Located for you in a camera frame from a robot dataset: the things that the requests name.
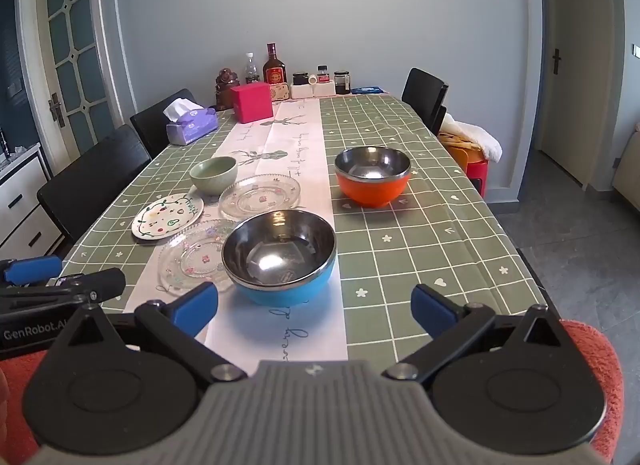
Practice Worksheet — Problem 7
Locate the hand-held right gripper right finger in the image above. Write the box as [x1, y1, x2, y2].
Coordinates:
[382, 283, 591, 382]

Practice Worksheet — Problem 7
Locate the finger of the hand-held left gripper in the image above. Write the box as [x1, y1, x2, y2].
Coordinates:
[0, 255, 64, 289]
[45, 267, 127, 307]

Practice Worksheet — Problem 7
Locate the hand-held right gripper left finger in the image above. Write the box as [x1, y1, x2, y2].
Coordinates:
[47, 281, 248, 382]

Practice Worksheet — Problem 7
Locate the beaded glass flower plate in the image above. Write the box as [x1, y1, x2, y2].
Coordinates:
[158, 219, 241, 294]

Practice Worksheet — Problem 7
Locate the white painted plate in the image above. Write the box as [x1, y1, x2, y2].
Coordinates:
[131, 193, 205, 242]

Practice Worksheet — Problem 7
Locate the blue steel bowl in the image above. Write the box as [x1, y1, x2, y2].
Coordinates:
[221, 210, 337, 307]

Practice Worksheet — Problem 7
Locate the green ceramic bowl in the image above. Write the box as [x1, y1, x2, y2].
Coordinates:
[189, 156, 239, 194]

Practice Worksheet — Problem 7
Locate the smooth glass flower plate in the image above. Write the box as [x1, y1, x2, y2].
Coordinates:
[218, 174, 302, 220]

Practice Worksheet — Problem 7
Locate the orange steel bowl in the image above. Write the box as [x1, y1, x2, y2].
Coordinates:
[334, 146, 412, 208]

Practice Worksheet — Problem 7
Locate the white cabinet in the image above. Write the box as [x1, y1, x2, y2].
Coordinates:
[0, 142, 66, 257]

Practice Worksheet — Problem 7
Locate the black chair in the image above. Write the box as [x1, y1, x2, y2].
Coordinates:
[130, 89, 197, 160]
[37, 125, 152, 246]
[401, 68, 449, 136]

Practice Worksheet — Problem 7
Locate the red plastic stool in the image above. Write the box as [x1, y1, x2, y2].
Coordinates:
[462, 147, 489, 198]

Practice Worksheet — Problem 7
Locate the orange plastic stool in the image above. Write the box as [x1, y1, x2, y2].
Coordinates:
[439, 132, 483, 176]

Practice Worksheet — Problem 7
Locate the red fleece clothing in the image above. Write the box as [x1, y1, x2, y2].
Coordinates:
[0, 320, 626, 465]

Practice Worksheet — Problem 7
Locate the purple tissue pack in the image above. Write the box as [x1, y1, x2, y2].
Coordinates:
[162, 99, 219, 146]

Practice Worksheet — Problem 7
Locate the white deer table runner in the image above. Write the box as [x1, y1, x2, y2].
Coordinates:
[122, 97, 349, 377]

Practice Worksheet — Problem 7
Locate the pink box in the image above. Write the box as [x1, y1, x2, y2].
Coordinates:
[230, 83, 274, 124]

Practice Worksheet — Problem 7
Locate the brown figurine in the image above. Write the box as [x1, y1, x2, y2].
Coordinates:
[215, 68, 242, 110]

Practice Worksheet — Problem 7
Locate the white glass panel door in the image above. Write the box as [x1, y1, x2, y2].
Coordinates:
[17, 0, 136, 178]

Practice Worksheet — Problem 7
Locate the brown liquor bottle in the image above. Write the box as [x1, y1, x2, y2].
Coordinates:
[263, 43, 287, 86]

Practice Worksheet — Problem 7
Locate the beige wooden door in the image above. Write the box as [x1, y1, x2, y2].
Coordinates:
[540, 0, 619, 190]

